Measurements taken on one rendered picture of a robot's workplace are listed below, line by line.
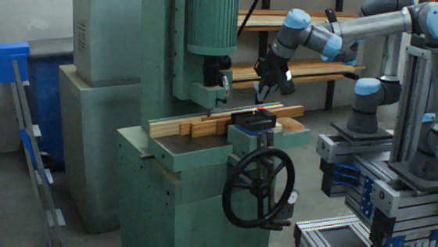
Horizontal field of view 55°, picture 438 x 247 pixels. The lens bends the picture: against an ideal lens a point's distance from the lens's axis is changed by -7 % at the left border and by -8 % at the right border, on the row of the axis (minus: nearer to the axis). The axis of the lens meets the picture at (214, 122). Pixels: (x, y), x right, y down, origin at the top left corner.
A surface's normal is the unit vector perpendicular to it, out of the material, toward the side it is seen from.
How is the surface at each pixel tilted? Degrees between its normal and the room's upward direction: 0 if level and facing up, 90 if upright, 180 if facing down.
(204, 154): 90
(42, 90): 94
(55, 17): 90
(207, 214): 90
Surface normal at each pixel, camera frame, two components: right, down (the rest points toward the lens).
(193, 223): 0.52, 0.30
